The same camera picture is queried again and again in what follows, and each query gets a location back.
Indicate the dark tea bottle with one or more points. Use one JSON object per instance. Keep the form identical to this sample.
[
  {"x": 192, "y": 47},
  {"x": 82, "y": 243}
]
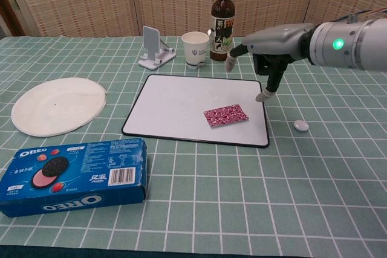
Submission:
[{"x": 222, "y": 28}]

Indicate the bamboo folding screen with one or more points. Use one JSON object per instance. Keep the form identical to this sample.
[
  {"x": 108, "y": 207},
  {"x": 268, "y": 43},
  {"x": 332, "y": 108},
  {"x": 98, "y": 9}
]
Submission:
[{"x": 90, "y": 1}]

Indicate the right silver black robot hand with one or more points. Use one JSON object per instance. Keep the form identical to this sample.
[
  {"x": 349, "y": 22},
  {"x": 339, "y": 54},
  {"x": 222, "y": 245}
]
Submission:
[{"x": 281, "y": 42}]

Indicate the white folding phone stand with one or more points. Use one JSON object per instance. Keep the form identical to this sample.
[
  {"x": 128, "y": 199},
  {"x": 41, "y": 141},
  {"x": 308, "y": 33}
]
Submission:
[{"x": 152, "y": 46}]

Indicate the green grid tablecloth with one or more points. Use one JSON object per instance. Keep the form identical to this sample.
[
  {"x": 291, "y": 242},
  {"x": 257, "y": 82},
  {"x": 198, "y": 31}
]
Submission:
[{"x": 211, "y": 203}]

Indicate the blue Oreo cookie box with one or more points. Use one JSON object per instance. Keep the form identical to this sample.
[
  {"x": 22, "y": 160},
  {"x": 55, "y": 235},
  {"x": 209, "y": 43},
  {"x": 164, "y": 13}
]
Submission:
[{"x": 75, "y": 179}]

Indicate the small white cap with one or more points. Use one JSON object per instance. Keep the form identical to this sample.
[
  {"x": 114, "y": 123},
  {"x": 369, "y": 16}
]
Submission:
[{"x": 301, "y": 125}]

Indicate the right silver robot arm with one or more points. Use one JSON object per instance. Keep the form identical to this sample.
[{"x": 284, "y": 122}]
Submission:
[{"x": 353, "y": 45}]

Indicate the white board black frame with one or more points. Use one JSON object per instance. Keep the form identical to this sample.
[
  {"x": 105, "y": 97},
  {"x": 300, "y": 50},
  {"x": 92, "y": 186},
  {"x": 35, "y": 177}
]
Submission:
[{"x": 169, "y": 107}]

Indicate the white paper plate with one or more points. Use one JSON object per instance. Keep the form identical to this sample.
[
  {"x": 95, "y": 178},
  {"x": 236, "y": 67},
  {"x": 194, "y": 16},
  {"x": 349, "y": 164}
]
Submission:
[{"x": 57, "y": 107}]

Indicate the white paper cup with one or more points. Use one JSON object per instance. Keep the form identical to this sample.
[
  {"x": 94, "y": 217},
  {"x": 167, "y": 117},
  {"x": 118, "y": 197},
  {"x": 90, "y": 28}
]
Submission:
[{"x": 195, "y": 49}]

